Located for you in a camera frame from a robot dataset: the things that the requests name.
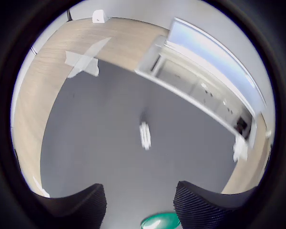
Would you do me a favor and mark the small white plastic terminal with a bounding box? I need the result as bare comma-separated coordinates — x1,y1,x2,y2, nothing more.
139,122,152,151

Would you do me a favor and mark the round green lid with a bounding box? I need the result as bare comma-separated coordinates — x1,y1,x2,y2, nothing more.
140,210,182,229

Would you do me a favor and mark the white masking tape strip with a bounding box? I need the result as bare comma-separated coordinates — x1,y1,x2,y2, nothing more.
65,50,100,77
32,176,51,198
233,136,249,163
67,37,111,79

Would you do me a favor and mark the dark grey mat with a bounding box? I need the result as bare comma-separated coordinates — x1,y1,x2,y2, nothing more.
39,59,247,229

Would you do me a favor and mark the white corner bracket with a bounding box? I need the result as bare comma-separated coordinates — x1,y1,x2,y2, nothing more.
92,9,111,24

